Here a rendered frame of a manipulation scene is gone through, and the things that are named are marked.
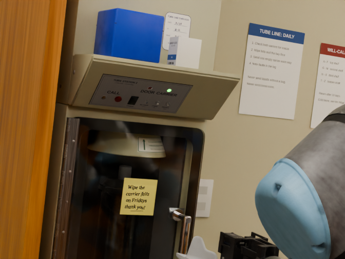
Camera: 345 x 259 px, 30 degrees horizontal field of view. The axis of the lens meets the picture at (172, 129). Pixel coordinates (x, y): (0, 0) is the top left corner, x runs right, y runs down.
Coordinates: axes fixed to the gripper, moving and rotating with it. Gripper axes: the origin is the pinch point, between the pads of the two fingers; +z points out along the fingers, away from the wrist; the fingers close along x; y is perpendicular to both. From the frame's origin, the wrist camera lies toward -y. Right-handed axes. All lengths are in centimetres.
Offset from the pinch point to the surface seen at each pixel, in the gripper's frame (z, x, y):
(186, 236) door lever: 8.7, 1.1, 2.0
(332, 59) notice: 59, -73, 49
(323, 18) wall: 59, -67, 61
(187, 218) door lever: 8.4, 1.4, 5.8
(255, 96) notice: 59, -44, 34
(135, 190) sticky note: 13.5, 11.6, 10.4
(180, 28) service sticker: 14.5, 4.7, 45.0
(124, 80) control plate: 5.8, 19.5, 32.5
